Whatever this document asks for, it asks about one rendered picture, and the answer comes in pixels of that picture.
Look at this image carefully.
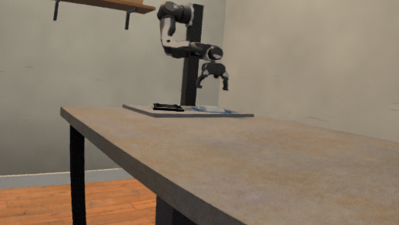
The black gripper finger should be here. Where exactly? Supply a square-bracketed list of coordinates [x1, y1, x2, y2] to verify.
[221, 71, 229, 91]
[196, 69, 209, 89]

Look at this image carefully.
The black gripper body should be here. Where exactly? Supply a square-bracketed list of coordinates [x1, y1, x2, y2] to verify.
[201, 62, 226, 79]

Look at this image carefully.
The black rectangular panel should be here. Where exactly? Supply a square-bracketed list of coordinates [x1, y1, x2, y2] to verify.
[153, 103, 184, 112]

